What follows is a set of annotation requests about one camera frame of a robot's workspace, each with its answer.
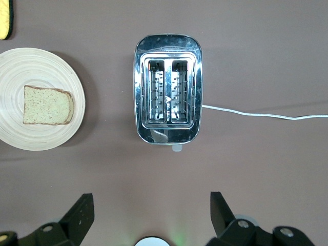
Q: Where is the round light wooden plate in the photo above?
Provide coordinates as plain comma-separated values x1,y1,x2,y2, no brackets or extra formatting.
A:
0,47,86,152

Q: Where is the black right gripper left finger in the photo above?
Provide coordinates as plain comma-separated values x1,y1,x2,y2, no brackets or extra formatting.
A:
0,193,95,246

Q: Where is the slice of white bread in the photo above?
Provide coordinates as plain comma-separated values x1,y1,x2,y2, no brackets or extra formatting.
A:
22,85,75,126

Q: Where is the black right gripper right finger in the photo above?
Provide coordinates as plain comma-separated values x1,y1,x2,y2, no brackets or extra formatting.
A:
204,191,316,246

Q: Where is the yellow quilted mitt with thumb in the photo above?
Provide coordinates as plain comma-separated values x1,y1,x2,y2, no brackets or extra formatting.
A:
0,0,14,40

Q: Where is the chrome two-slot toaster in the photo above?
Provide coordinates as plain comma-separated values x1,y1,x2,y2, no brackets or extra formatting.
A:
133,33,204,153

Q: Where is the white toaster power cable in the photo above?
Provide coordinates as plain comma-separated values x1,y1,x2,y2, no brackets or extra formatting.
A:
201,104,328,121

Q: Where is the brown table cover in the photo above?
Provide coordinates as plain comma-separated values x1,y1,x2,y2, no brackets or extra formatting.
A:
0,0,328,246

